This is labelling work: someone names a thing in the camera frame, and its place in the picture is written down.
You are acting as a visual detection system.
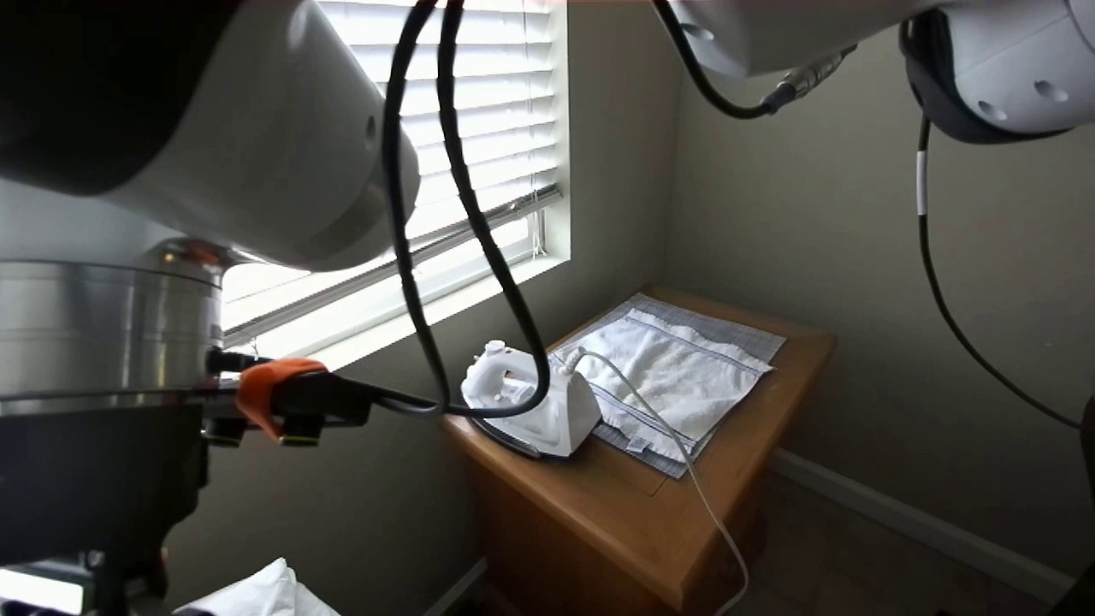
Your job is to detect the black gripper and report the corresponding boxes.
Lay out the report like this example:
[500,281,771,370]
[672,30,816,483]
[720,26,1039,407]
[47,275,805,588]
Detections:
[0,397,217,616]

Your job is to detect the crumpled white sheet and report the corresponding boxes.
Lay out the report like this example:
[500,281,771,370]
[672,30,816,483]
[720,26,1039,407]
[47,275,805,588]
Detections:
[168,554,341,616]

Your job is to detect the white clothes iron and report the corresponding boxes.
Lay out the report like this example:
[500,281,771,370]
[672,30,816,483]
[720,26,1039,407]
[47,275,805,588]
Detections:
[457,335,601,464]

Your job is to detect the wooden nightstand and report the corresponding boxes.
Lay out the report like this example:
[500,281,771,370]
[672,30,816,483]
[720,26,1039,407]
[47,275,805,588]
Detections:
[443,283,835,616]

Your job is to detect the white towel with blue stripes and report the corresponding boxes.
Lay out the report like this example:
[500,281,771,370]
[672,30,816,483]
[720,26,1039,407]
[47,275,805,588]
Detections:
[544,310,777,454]

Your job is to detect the white window blinds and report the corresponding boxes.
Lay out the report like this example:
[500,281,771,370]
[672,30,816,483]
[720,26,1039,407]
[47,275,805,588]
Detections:
[219,0,569,335]

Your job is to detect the white baseboard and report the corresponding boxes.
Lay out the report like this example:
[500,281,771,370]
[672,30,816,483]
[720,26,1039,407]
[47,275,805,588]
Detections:
[423,446,1078,616]

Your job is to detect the white window frame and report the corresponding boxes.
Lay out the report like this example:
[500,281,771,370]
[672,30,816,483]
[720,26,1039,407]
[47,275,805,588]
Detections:
[219,0,575,376]

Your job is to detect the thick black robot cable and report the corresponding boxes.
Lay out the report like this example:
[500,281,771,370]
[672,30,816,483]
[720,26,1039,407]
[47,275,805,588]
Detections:
[360,0,557,421]

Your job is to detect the white iron cord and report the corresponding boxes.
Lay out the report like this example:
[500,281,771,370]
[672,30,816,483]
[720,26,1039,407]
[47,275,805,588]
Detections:
[566,346,755,616]

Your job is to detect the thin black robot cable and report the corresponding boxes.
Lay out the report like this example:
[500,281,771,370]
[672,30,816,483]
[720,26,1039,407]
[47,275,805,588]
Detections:
[906,111,1089,439]

